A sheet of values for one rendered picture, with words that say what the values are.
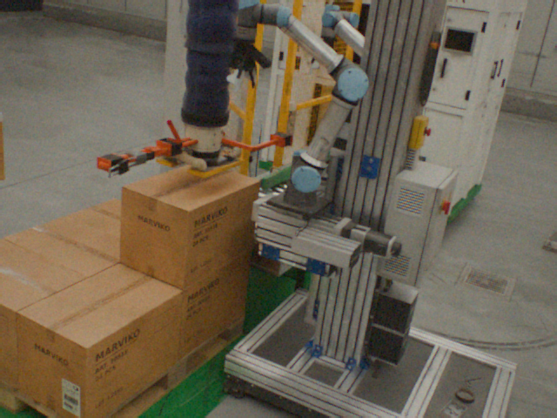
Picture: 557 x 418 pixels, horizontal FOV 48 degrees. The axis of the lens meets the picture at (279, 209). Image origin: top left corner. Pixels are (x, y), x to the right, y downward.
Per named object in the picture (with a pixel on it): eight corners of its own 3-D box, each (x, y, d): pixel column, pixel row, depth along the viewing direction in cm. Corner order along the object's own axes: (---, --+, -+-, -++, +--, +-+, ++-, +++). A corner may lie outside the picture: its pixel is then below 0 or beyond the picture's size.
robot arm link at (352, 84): (312, 187, 270) (370, 71, 251) (312, 199, 256) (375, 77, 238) (286, 176, 268) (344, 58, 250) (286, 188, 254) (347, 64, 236)
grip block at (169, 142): (166, 148, 287) (167, 136, 285) (183, 154, 283) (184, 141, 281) (154, 151, 280) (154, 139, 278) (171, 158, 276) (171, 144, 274)
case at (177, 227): (194, 226, 358) (199, 160, 343) (252, 249, 340) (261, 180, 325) (118, 262, 308) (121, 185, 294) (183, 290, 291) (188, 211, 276)
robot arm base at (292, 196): (321, 199, 282) (325, 179, 279) (308, 209, 270) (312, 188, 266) (291, 191, 288) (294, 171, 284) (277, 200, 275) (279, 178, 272)
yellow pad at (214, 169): (229, 158, 318) (230, 149, 316) (244, 163, 313) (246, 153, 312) (186, 172, 290) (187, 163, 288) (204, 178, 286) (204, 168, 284)
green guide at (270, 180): (346, 144, 561) (348, 134, 558) (357, 146, 556) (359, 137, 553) (251, 186, 429) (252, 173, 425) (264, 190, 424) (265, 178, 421)
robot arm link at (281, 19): (291, 5, 242) (262, 1, 242) (291, 7, 232) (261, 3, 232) (288, 26, 245) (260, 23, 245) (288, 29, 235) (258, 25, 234)
